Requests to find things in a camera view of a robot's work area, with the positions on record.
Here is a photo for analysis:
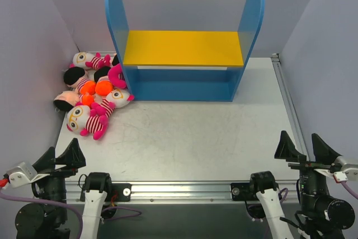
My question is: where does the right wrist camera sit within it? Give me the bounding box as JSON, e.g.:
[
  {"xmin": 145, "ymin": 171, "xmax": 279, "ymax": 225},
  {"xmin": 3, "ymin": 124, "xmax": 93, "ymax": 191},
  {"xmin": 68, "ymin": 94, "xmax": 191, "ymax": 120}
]
[{"xmin": 334, "ymin": 156, "xmax": 358, "ymax": 181}]

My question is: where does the white plush, back corner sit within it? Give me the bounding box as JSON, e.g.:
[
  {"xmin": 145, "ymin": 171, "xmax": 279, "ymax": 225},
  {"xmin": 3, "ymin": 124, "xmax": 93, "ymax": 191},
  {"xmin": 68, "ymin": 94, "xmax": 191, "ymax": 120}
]
[{"xmin": 69, "ymin": 52, "xmax": 111, "ymax": 71}]

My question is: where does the white plush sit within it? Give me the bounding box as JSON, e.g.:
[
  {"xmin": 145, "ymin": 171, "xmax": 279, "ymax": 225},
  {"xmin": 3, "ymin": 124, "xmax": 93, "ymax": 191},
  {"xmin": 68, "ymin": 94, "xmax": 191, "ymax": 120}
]
[
  {"xmin": 69, "ymin": 52, "xmax": 111, "ymax": 71},
  {"xmin": 91, "ymin": 88, "xmax": 134, "ymax": 118},
  {"xmin": 66, "ymin": 102, "xmax": 109, "ymax": 140}
]

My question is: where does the black-haired doll, upper left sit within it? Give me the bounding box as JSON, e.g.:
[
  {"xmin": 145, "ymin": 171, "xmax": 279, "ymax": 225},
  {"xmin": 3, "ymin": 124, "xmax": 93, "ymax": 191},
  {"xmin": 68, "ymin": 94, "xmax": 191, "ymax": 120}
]
[{"xmin": 63, "ymin": 67, "xmax": 96, "ymax": 95}]

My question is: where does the black-haired doll, lower left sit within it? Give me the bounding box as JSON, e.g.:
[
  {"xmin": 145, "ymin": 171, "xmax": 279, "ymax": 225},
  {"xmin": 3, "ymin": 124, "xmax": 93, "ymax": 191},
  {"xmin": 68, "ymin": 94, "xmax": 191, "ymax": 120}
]
[{"xmin": 53, "ymin": 91, "xmax": 95, "ymax": 112}]

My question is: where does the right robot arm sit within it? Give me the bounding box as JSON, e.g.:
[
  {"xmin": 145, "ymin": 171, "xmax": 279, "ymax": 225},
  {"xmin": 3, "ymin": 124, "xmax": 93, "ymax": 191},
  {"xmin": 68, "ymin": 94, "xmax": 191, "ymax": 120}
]
[{"xmin": 248, "ymin": 130, "xmax": 357, "ymax": 238}]

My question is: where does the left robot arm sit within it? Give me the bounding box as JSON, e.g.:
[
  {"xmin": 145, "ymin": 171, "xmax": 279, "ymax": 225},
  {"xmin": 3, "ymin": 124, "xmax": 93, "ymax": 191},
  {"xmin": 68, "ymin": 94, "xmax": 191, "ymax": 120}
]
[{"xmin": 15, "ymin": 138, "xmax": 113, "ymax": 238}]

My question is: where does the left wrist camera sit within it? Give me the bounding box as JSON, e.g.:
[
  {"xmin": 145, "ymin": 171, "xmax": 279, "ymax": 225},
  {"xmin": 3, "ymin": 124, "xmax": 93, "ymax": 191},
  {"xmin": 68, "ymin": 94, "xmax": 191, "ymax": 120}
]
[{"xmin": 1, "ymin": 161, "xmax": 50, "ymax": 189}]

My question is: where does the pink plush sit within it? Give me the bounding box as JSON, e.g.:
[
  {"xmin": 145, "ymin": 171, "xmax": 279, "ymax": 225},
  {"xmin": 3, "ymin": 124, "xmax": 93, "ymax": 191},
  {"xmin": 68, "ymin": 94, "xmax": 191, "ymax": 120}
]
[{"xmin": 108, "ymin": 64, "xmax": 127, "ymax": 89}]

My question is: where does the black-haired doll, centre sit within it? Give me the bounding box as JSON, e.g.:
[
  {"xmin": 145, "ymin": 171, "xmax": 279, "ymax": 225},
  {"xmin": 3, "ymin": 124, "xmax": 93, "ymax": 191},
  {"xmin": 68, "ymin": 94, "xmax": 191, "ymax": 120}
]
[{"xmin": 94, "ymin": 66, "xmax": 114, "ymax": 96}]

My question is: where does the blue and yellow toy shelf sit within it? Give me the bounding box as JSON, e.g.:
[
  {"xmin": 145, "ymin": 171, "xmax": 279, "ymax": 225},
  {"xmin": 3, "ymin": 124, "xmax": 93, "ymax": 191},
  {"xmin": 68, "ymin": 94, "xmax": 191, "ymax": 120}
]
[{"xmin": 104, "ymin": 0, "xmax": 265, "ymax": 102}]

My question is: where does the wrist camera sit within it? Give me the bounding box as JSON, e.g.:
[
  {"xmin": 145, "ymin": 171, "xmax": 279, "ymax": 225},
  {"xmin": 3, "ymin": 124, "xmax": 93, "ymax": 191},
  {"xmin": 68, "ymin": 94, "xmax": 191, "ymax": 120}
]
[
  {"xmin": 334, "ymin": 156, "xmax": 358, "ymax": 181},
  {"xmin": 1, "ymin": 161, "xmax": 50, "ymax": 189}
]

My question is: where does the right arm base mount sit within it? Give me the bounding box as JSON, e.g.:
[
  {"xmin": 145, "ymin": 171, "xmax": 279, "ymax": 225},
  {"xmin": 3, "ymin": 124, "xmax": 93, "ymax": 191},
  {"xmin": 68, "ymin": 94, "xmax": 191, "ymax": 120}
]
[{"xmin": 230, "ymin": 182, "xmax": 271, "ymax": 201}]

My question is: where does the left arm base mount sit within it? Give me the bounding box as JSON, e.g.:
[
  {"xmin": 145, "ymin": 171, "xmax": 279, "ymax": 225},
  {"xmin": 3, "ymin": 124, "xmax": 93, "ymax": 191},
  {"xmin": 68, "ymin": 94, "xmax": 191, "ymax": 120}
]
[{"xmin": 77, "ymin": 182, "xmax": 131, "ymax": 203}]

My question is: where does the aluminium front rail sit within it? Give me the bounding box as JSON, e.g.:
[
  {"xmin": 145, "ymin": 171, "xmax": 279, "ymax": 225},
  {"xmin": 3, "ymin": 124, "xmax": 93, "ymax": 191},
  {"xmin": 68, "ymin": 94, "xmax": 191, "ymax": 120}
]
[{"xmin": 64, "ymin": 180, "xmax": 302, "ymax": 205}]

